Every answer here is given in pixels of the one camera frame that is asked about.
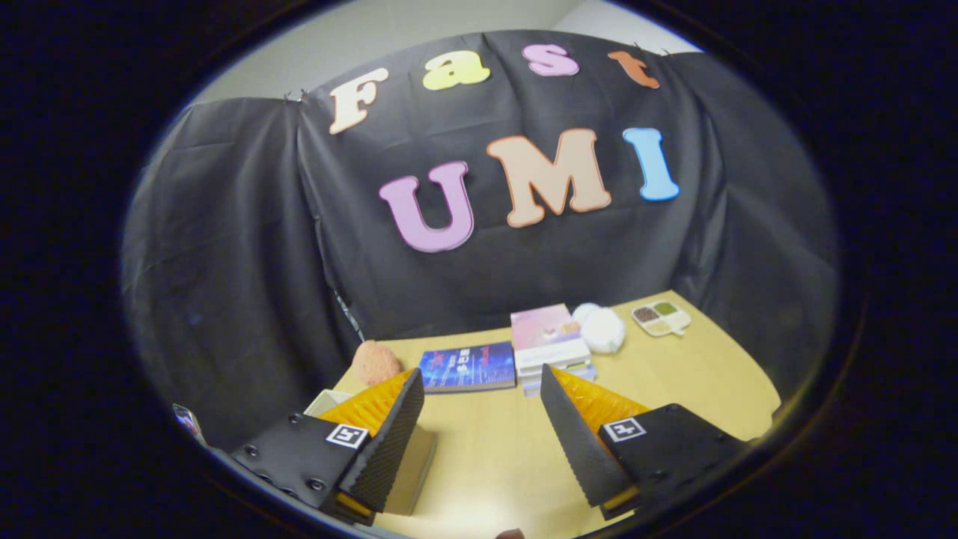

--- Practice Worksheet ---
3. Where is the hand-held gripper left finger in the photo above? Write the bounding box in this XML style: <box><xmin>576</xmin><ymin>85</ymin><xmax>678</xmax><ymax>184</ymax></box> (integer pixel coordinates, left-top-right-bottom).
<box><xmin>231</xmin><ymin>367</ymin><xmax>426</xmax><ymax>526</ymax></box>

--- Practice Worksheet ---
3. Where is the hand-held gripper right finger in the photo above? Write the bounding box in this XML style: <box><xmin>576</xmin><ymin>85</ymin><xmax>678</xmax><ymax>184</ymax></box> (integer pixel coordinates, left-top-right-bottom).
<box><xmin>540</xmin><ymin>365</ymin><xmax>749</xmax><ymax>521</ymax></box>

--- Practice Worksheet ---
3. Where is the brown cardboard storage box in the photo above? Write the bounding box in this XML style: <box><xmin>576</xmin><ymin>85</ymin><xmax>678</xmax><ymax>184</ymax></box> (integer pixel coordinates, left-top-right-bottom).
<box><xmin>303</xmin><ymin>388</ymin><xmax>439</xmax><ymax>517</ymax></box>

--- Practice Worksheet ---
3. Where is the small dark glossy object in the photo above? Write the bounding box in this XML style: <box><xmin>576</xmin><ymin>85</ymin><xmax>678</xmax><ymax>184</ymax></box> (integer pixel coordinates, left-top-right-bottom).
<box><xmin>173</xmin><ymin>404</ymin><xmax>207</xmax><ymax>447</ymax></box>

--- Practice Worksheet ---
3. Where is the orange fuzzy ball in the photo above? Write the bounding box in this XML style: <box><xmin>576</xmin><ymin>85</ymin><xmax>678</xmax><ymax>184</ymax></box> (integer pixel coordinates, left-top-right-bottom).
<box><xmin>352</xmin><ymin>341</ymin><xmax>403</xmax><ymax>387</ymax></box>

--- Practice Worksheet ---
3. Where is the white divided snack tray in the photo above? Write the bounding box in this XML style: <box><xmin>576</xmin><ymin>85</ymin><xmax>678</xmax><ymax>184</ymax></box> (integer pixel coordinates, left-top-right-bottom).
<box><xmin>631</xmin><ymin>299</ymin><xmax>692</xmax><ymax>338</ymax></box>

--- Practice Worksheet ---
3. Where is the white plush toy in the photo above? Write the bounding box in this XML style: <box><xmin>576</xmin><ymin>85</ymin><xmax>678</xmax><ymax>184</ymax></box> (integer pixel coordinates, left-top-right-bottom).
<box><xmin>573</xmin><ymin>302</ymin><xmax>626</xmax><ymax>355</ymax></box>

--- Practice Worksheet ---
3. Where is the pink cover book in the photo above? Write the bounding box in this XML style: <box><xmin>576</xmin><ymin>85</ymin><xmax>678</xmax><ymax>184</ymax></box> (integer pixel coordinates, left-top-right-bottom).
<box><xmin>510</xmin><ymin>303</ymin><xmax>592</xmax><ymax>369</ymax></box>

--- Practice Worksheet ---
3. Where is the black backdrop cloth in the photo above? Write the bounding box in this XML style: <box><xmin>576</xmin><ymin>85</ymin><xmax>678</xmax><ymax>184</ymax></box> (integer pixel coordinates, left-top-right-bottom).
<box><xmin>120</xmin><ymin>30</ymin><xmax>840</xmax><ymax>454</ymax></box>

